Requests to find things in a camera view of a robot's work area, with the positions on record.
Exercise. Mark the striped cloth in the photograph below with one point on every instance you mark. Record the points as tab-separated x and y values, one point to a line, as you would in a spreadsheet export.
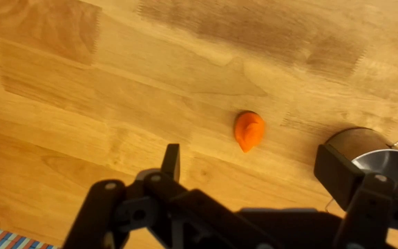
6	236

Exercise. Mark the small orange carrot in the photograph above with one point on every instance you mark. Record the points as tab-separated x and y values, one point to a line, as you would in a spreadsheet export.
249	131

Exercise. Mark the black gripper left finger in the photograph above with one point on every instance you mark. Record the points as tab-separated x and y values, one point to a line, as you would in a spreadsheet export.
162	207

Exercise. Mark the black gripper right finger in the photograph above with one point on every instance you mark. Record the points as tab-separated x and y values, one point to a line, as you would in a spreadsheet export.
339	177

